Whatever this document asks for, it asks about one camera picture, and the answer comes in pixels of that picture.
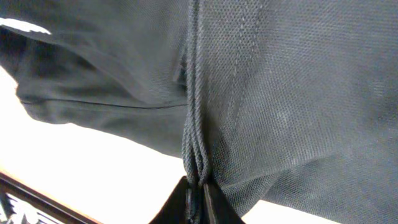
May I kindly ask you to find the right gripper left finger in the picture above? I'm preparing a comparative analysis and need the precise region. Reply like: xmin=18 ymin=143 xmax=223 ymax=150
xmin=149 ymin=176 xmax=194 ymax=224

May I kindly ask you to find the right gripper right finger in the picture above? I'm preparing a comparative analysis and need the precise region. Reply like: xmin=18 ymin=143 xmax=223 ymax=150
xmin=203 ymin=182 xmax=245 ymax=224

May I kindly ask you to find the black polo shirt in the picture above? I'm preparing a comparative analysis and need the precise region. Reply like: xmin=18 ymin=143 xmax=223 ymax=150
xmin=1 ymin=0 xmax=397 ymax=223

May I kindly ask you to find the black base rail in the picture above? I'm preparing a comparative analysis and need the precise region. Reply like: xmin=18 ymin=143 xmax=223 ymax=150
xmin=1 ymin=172 xmax=99 ymax=224

